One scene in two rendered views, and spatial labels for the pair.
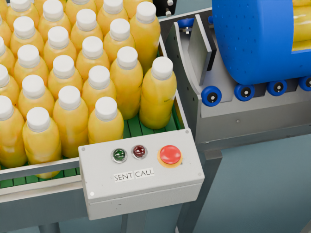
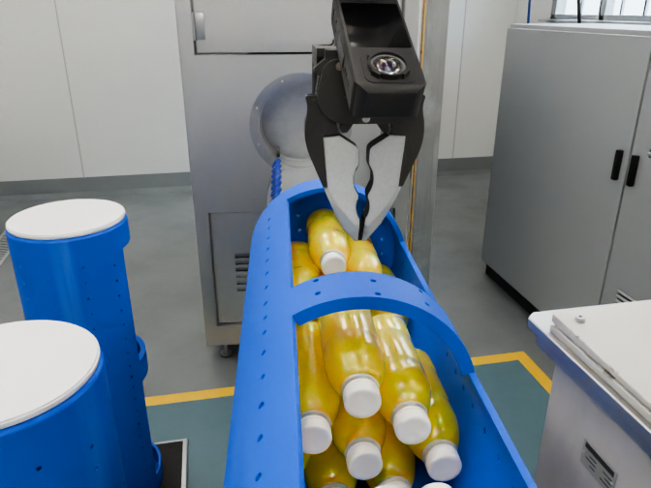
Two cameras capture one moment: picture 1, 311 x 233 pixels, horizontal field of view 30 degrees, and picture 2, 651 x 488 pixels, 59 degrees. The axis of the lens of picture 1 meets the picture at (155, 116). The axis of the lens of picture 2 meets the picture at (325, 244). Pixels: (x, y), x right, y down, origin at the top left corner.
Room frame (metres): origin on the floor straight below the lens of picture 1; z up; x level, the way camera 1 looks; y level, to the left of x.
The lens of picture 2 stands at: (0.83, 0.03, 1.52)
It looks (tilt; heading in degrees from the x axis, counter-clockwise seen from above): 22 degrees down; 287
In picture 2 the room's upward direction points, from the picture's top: straight up
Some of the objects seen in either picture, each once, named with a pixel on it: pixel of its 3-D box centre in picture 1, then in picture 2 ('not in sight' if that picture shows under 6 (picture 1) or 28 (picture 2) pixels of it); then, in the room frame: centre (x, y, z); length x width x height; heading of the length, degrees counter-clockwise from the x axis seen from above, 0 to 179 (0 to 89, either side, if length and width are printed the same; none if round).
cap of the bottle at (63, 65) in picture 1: (63, 65); not in sight; (0.62, 0.19, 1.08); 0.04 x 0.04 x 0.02
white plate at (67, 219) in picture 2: not in sight; (67, 217); (1.85, -1.08, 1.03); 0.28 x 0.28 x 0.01
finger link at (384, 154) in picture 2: not in sight; (376, 180); (0.92, -0.42, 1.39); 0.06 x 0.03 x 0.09; 111
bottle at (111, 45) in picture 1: (118, 57); not in sight; (0.73, 0.10, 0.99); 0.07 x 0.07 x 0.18
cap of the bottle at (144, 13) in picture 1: (146, 11); not in sight; (0.79, 0.05, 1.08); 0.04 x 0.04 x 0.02
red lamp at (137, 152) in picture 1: (139, 150); not in sight; (0.46, 0.02, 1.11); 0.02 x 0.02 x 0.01
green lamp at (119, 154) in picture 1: (119, 154); not in sight; (0.45, 0.05, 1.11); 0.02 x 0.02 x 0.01
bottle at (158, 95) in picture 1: (158, 94); not in sight; (0.66, 0.00, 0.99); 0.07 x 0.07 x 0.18
